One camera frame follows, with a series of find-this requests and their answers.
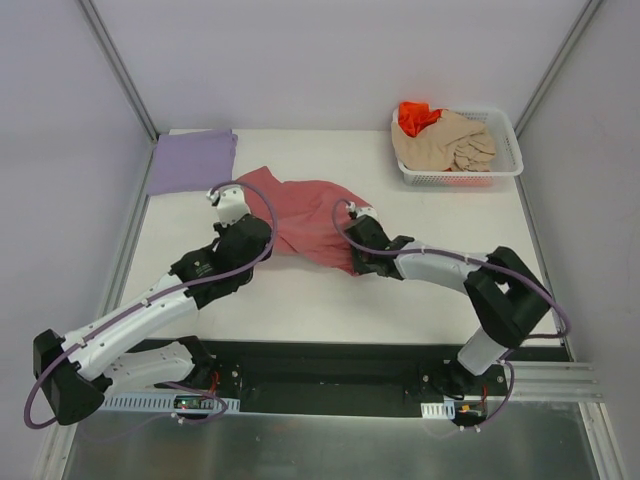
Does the left white cable duct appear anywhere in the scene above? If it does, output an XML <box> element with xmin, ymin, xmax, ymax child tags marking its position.
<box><xmin>100</xmin><ymin>392</ymin><xmax>240</xmax><ymax>415</ymax></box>

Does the beige t shirt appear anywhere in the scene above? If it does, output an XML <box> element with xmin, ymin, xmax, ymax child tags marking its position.
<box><xmin>391</xmin><ymin>110</ymin><xmax>497</xmax><ymax>172</ymax></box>

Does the orange t shirt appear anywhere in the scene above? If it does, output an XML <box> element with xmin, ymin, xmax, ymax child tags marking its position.
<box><xmin>397</xmin><ymin>101</ymin><xmax>442</xmax><ymax>138</ymax></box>

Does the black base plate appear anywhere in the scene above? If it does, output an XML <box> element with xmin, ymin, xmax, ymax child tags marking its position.
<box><xmin>94</xmin><ymin>335</ymin><xmax>571</xmax><ymax>416</ymax></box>

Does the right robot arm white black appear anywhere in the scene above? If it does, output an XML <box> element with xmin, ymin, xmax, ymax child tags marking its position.
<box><xmin>342</xmin><ymin>210</ymin><xmax>551</xmax><ymax>400</ymax></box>

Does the right white cable duct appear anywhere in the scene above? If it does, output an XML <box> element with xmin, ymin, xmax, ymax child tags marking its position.
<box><xmin>420</xmin><ymin>400</ymin><xmax>487</xmax><ymax>420</ymax></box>

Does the folded purple t shirt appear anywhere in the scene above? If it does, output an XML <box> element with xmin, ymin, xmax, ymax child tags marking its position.
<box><xmin>146</xmin><ymin>129</ymin><xmax>238</xmax><ymax>196</ymax></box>

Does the white cable duct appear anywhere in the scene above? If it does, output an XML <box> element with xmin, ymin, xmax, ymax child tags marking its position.
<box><xmin>420</xmin><ymin>400</ymin><xmax>487</xmax><ymax>420</ymax></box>
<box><xmin>100</xmin><ymin>392</ymin><xmax>240</xmax><ymax>415</ymax></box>

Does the aluminium frame post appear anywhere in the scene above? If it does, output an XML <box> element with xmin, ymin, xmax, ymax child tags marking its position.
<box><xmin>514</xmin><ymin>0</ymin><xmax>606</xmax><ymax>137</ymax></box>
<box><xmin>76</xmin><ymin>0</ymin><xmax>159</xmax><ymax>143</ymax></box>

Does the left aluminium frame post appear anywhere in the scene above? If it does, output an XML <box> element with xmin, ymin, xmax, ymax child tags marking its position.
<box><xmin>76</xmin><ymin>0</ymin><xmax>159</xmax><ymax>143</ymax></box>

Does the right aluminium frame post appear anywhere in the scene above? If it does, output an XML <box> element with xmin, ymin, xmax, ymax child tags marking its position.
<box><xmin>514</xmin><ymin>0</ymin><xmax>606</xmax><ymax>137</ymax></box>

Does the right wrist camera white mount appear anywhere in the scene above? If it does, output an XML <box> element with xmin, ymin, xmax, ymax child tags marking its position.
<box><xmin>346</xmin><ymin>202</ymin><xmax>379</xmax><ymax>221</ymax></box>

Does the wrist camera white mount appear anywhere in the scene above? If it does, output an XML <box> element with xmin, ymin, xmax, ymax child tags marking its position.
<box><xmin>206</xmin><ymin>184</ymin><xmax>251</xmax><ymax>228</ymax></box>
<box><xmin>346</xmin><ymin>202</ymin><xmax>379</xmax><ymax>221</ymax></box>

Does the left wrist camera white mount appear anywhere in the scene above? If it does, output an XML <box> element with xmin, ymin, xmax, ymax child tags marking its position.
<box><xmin>206</xmin><ymin>184</ymin><xmax>251</xmax><ymax>228</ymax></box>

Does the pink t shirt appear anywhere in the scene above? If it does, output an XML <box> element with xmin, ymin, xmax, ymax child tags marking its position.
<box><xmin>239</xmin><ymin>166</ymin><xmax>369</xmax><ymax>276</ymax></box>

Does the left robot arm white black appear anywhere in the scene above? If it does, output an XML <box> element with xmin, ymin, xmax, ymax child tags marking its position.
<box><xmin>32</xmin><ymin>214</ymin><xmax>277</xmax><ymax>426</ymax></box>

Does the aluminium front rail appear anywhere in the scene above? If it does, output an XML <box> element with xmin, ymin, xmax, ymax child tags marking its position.
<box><xmin>511</xmin><ymin>361</ymin><xmax>604</xmax><ymax>403</ymax></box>

